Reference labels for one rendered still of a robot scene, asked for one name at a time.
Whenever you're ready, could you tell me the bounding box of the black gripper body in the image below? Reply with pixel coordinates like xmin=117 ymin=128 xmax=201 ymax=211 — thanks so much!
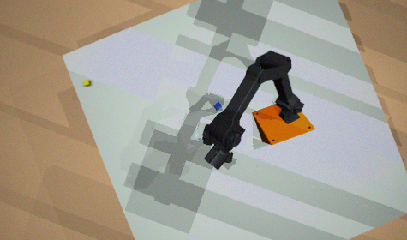
xmin=225 ymin=152 xmax=233 ymax=163

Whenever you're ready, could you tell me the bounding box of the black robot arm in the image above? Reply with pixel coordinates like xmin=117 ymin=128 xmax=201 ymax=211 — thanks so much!
xmin=202 ymin=51 xmax=304 ymax=170

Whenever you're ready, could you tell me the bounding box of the small blue cube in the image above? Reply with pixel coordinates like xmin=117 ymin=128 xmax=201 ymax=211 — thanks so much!
xmin=214 ymin=102 xmax=222 ymax=110

